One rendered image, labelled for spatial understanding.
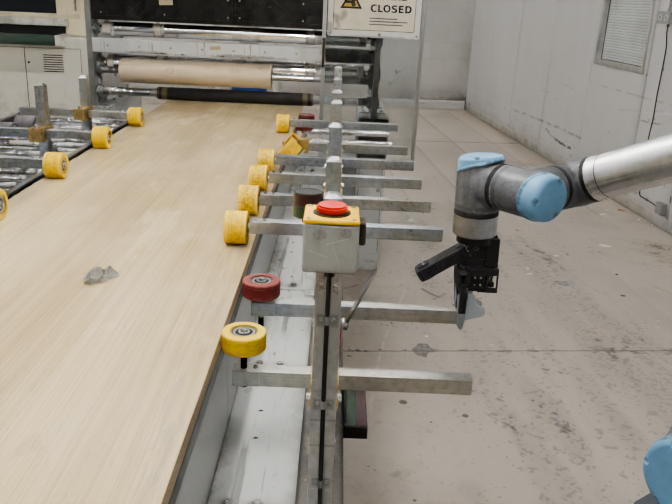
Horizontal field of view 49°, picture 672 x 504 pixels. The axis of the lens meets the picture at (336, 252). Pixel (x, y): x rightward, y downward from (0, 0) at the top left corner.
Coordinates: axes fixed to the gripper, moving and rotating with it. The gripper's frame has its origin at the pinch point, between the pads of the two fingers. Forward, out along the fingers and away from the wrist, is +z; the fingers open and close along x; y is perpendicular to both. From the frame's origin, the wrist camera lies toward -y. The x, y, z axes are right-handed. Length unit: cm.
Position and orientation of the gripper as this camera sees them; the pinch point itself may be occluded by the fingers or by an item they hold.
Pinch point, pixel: (456, 323)
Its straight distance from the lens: 161.7
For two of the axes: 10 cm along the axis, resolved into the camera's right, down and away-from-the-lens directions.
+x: 0.1, -3.3, 9.4
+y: 10.0, 0.2, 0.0
